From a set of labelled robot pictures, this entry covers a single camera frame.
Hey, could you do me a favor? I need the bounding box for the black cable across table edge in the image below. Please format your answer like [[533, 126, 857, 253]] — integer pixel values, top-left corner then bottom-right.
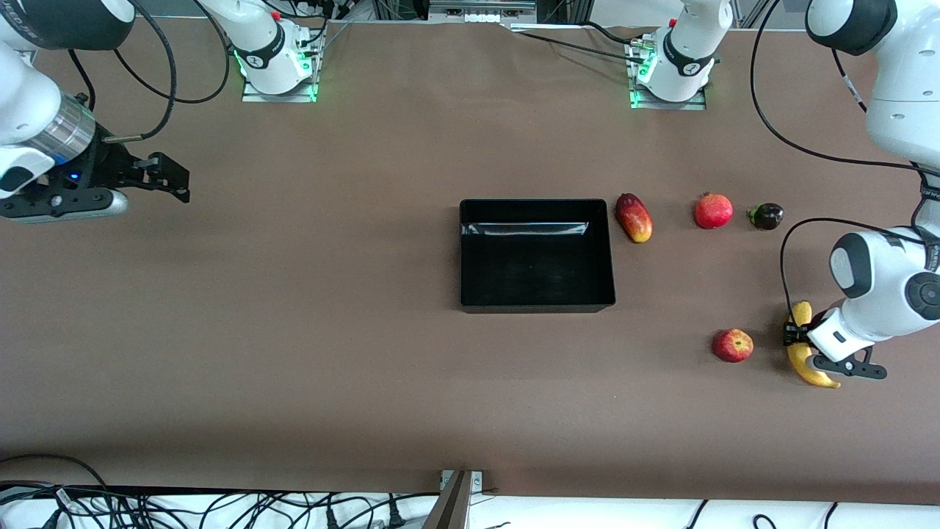
[[510, 21, 654, 65]]

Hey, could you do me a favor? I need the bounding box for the red yellow mango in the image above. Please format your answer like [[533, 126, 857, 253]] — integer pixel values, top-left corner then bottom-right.
[[615, 192, 654, 244]]

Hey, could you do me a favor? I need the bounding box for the tangled black cables bundle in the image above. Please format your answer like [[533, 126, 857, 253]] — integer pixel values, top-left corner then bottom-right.
[[0, 481, 441, 529]]

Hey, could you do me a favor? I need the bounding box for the white power strip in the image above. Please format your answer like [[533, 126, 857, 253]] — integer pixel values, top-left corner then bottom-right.
[[428, 0, 538, 24]]

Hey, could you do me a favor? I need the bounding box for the black looping cable right arm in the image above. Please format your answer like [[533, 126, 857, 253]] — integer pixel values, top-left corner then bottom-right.
[[112, 0, 230, 105]]

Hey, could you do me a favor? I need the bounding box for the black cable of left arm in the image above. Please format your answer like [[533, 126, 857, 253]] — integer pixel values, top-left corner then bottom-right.
[[749, 0, 940, 328]]

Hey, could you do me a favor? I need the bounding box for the yellow banana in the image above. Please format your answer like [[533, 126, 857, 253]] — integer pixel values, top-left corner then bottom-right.
[[786, 301, 842, 389]]

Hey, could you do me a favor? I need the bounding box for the red pomegranate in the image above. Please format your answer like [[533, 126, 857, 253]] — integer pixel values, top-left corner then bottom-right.
[[694, 192, 734, 230]]

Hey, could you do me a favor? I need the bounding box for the small silver bracket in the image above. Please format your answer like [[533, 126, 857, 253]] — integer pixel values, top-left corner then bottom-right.
[[440, 469, 484, 492]]

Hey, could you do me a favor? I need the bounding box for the metal base plate right arm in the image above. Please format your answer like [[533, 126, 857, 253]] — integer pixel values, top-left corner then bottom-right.
[[242, 28, 319, 103]]

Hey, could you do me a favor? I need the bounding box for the black cable with metal plug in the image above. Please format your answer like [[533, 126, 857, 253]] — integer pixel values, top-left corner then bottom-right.
[[103, 0, 177, 143]]

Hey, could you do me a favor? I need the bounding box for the dark purple mangosteen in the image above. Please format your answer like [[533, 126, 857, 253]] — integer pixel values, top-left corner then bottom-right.
[[748, 203, 784, 231]]

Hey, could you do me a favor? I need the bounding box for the metal base plate left arm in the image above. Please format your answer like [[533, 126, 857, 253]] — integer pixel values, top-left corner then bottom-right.
[[628, 35, 708, 111]]

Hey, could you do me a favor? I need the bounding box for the black arched cable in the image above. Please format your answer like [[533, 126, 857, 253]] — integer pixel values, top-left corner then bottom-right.
[[0, 454, 111, 492]]

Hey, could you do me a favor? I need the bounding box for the dark metal beam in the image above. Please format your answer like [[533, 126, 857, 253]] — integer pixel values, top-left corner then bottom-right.
[[421, 470, 472, 529]]

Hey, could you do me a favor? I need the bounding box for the red apple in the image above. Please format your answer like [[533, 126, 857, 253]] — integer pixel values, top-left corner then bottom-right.
[[712, 328, 755, 364]]

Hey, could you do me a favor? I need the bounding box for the black rectangular plastic box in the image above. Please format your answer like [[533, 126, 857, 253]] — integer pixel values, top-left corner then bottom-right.
[[459, 198, 616, 315]]

